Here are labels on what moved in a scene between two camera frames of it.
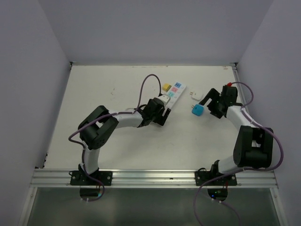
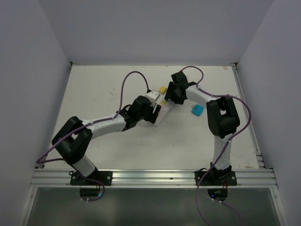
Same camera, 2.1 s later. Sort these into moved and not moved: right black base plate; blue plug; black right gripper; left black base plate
Moved: black right gripper
Not moved: blue plug; left black base plate; right black base plate
